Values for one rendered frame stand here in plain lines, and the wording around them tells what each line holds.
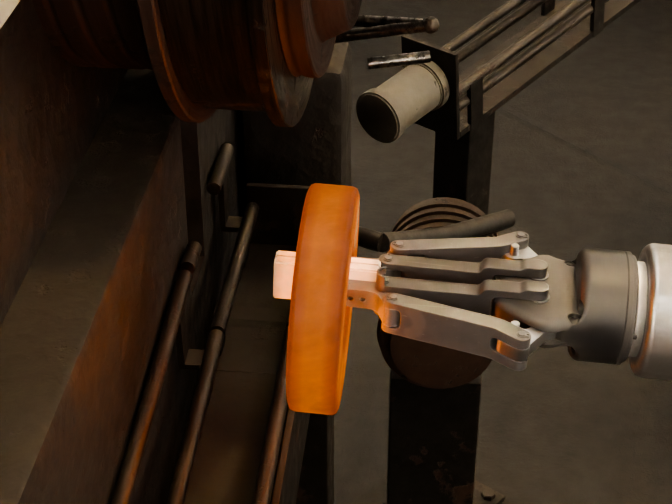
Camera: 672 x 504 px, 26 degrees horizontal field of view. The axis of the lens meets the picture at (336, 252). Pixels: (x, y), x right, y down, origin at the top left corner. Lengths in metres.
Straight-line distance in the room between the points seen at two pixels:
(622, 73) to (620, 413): 1.14
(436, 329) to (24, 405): 0.27
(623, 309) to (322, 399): 0.20
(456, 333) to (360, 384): 1.30
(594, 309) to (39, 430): 0.36
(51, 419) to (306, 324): 0.18
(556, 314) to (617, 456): 1.21
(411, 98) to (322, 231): 0.64
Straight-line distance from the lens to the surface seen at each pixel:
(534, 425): 2.18
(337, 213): 0.93
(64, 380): 0.85
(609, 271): 0.95
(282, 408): 1.08
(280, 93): 0.95
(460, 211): 1.64
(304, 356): 0.91
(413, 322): 0.94
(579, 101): 3.05
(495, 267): 0.97
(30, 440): 0.82
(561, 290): 0.97
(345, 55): 1.37
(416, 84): 1.55
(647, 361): 0.95
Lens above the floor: 1.39
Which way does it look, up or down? 33 degrees down
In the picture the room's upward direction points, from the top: straight up
